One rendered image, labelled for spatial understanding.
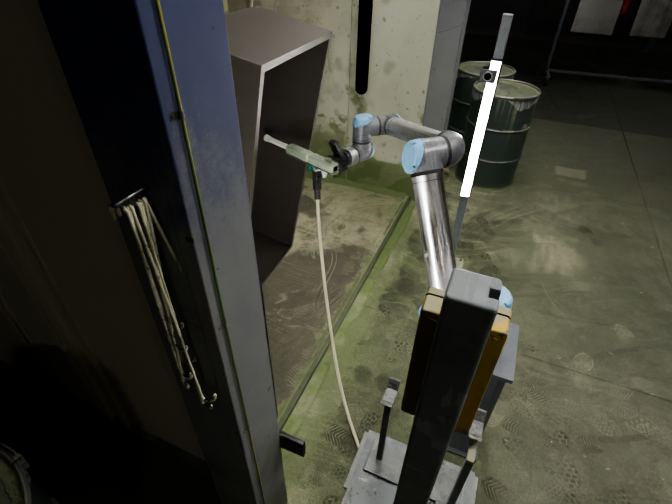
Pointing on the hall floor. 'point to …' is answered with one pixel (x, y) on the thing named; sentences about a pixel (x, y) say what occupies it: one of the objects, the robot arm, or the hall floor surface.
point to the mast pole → (493, 58)
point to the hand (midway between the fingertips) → (314, 167)
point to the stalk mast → (447, 379)
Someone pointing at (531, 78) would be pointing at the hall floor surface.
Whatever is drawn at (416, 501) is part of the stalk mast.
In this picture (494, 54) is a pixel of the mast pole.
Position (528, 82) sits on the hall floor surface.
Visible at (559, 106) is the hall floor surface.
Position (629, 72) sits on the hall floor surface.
